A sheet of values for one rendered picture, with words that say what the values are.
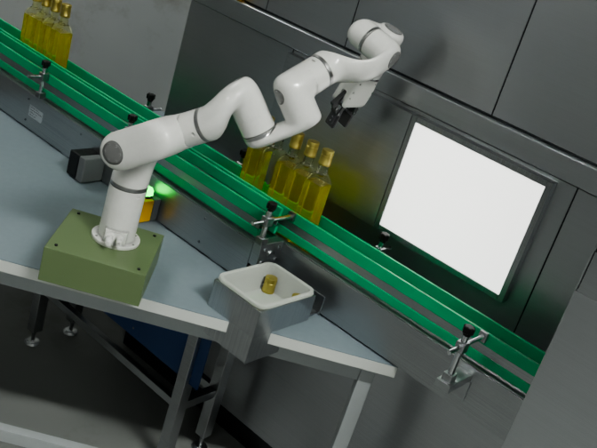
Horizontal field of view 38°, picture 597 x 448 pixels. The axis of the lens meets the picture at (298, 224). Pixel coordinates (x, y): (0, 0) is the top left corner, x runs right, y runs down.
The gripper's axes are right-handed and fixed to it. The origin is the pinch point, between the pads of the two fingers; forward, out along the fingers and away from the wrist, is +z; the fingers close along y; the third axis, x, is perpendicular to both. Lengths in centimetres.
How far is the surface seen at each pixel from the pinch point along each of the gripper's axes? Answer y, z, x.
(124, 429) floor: 13, 130, -1
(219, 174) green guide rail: 6.3, 36.7, -21.2
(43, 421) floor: 34, 134, -16
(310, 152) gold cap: 1.1, 12.7, -1.6
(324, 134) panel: -12.0, 12.6, -8.3
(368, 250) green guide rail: -3.4, 23.8, 27.1
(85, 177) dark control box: 22, 64, -54
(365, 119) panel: -12.1, 0.3, 0.4
